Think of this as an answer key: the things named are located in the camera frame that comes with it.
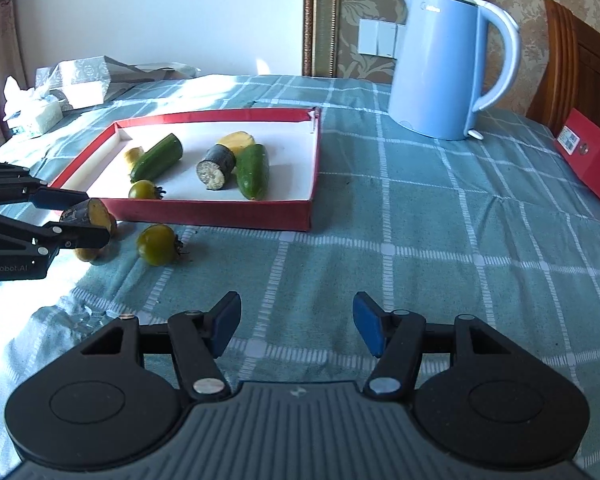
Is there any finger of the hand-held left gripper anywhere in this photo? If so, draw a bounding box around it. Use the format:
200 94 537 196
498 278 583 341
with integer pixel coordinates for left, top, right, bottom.
0 160 89 211
0 211 111 257

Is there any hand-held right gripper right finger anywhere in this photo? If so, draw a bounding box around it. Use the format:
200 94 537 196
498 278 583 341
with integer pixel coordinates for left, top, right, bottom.
352 291 518 401

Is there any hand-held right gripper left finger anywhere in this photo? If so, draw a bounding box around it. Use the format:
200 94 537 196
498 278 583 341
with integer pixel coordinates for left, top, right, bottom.
80 291 243 401

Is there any green tomato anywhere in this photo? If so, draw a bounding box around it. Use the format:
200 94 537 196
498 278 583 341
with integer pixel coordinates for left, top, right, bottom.
129 180 167 201
136 224 185 267

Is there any green cucumber piece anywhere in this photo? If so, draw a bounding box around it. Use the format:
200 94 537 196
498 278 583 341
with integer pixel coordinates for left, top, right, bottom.
130 133 183 184
236 143 270 202

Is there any red cardboard tray box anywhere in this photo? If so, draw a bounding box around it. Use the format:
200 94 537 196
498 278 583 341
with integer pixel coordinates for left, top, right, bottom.
47 107 322 233

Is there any white tissue pack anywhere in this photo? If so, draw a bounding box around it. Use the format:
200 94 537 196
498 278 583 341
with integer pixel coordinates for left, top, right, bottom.
2 76 63 138

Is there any silver patterned gift bag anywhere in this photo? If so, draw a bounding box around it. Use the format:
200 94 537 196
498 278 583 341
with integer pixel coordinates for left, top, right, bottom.
35 56 201 111

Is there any teal checked tablecloth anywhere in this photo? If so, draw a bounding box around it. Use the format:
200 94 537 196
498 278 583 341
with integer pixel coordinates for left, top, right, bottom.
0 74 600 480

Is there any blue electric kettle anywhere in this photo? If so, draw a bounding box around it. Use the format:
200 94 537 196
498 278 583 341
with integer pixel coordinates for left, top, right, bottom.
387 0 522 142

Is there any wooden chair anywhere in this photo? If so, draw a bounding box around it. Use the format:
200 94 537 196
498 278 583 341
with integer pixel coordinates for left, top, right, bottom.
525 0 600 136

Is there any white wall switch panel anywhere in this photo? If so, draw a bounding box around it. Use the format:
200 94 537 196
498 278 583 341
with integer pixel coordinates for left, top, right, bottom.
358 18 406 59

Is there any gilded wall frame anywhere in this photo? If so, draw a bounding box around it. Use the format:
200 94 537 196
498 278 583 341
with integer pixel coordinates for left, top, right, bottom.
301 0 483 81

